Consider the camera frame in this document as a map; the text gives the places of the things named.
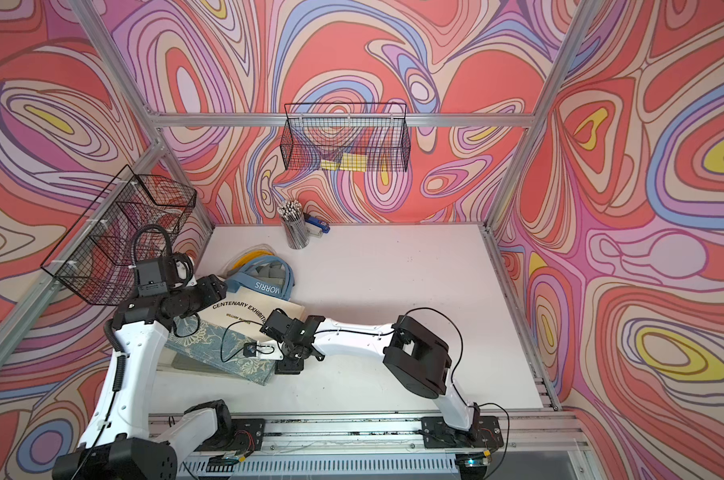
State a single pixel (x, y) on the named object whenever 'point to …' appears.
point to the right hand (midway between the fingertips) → (287, 359)
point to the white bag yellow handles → (250, 254)
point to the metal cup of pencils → (292, 214)
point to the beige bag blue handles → (255, 288)
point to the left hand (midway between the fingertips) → (219, 288)
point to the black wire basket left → (137, 222)
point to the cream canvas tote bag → (218, 346)
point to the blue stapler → (318, 223)
